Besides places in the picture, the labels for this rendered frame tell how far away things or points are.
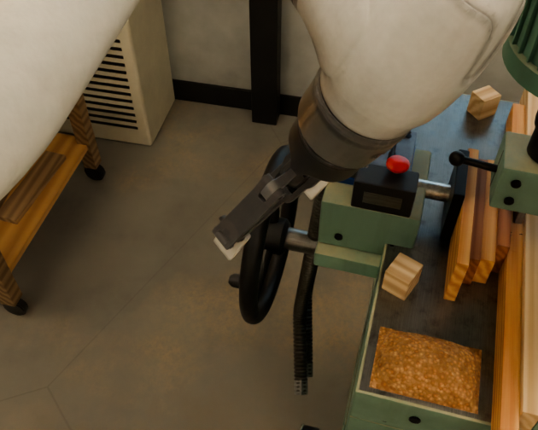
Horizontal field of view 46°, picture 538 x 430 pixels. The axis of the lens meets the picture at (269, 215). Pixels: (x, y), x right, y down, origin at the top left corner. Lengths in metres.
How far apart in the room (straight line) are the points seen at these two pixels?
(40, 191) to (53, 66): 1.75
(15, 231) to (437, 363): 1.44
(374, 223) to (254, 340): 1.02
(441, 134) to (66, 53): 0.83
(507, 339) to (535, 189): 0.18
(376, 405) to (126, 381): 1.12
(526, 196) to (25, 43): 0.65
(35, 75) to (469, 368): 0.62
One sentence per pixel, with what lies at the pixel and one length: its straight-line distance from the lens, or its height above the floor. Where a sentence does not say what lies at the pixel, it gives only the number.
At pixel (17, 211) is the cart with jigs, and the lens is 2.00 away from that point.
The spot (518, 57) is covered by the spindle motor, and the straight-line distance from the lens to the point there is 0.70.
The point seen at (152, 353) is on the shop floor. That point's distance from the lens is 1.85.
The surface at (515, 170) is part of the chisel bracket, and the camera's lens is 0.80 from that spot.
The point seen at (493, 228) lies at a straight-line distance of 0.89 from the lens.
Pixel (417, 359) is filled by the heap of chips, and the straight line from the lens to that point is 0.78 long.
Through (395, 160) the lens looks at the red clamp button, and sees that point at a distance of 0.84.
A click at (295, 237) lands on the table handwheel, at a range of 0.99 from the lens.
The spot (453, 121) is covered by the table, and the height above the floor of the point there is 0.90.
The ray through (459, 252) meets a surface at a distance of 0.81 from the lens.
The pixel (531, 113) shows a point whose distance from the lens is 1.09.
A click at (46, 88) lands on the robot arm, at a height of 1.42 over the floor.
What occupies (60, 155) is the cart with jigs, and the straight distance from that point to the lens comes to 2.13.
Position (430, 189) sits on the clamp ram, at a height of 0.96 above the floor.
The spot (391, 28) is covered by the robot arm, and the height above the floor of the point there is 1.37.
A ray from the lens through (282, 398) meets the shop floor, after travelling 1.76.
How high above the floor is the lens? 1.60
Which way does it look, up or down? 49 degrees down
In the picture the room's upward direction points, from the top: straight up
